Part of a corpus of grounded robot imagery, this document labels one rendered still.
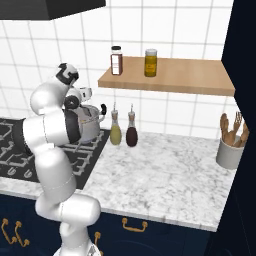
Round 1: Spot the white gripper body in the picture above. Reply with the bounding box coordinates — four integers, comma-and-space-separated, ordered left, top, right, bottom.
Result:
78, 99, 95, 118

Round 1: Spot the silver cooking pot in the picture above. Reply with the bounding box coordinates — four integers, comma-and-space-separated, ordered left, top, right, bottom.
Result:
77, 103, 108, 145

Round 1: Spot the wooden slotted spatula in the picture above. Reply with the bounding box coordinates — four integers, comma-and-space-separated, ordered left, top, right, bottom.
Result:
232, 111, 244, 146

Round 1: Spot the yellow oil bottle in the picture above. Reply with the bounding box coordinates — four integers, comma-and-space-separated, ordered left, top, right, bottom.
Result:
109, 102, 123, 146

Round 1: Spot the black gas hob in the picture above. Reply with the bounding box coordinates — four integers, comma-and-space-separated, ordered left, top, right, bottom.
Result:
0, 117, 112, 191

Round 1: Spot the dark spice jar white label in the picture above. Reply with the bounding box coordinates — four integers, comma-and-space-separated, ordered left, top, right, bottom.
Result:
110, 45, 124, 76

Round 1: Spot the dark vinegar bottle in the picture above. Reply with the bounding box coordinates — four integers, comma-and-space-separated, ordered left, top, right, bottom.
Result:
125, 103, 139, 148

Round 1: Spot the yellow jar silver lid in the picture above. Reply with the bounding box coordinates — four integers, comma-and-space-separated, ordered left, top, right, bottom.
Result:
144, 48, 158, 78

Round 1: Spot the black range hood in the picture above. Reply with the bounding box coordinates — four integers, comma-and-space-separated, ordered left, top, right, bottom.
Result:
0, 0, 107, 21

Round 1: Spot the navy base cupboard front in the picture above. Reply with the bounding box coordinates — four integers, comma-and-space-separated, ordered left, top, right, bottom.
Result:
0, 192, 65, 256

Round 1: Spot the wooden spoon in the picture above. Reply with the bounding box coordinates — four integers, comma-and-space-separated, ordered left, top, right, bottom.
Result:
220, 112, 234, 145

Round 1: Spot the white utensil holder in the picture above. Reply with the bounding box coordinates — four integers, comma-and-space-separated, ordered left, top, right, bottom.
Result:
215, 134, 245, 171

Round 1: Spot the navy drawer front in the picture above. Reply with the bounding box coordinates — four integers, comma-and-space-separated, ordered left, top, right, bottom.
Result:
89, 211, 212, 256

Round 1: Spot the tall navy cabinet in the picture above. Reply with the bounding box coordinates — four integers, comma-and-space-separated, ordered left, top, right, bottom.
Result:
203, 0, 256, 256

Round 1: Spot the wooden wall shelf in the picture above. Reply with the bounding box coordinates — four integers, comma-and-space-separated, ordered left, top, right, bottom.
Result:
97, 55, 236, 98

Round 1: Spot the gold drawer handle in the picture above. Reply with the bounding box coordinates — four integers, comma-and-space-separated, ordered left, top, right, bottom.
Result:
121, 217, 149, 233

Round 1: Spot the gold cupboard handle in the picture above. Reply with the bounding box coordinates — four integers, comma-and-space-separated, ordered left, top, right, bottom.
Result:
93, 231, 103, 248
0, 218, 18, 245
14, 220, 31, 248

